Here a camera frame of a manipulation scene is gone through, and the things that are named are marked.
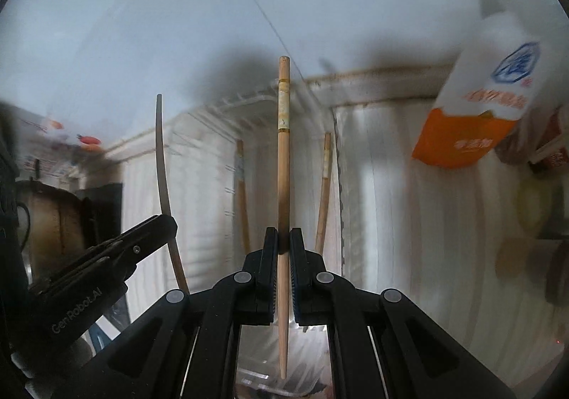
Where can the brown printed packet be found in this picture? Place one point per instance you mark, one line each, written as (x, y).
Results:
(542, 145)

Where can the wooden chopstick with pale band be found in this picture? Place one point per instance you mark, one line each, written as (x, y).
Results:
(242, 203)
(323, 203)

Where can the orange and white bag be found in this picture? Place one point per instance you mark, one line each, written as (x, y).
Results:
(471, 114)

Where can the dark wooden chopstick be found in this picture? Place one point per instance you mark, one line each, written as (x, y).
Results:
(162, 176)

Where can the light wooden chopstick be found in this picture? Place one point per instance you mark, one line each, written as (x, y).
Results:
(283, 167)

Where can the pale yellow round object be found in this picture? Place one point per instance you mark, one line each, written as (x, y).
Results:
(533, 207)

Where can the metal pot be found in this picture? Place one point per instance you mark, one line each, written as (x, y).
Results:
(51, 221)

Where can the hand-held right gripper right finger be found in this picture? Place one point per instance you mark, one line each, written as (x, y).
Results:
(297, 247)

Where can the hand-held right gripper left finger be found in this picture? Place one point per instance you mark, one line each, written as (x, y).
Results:
(271, 247)

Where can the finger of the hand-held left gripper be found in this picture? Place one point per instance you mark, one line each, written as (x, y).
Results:
(146, 236)

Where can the colourful printed packet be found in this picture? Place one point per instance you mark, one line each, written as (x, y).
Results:
(66, 141)

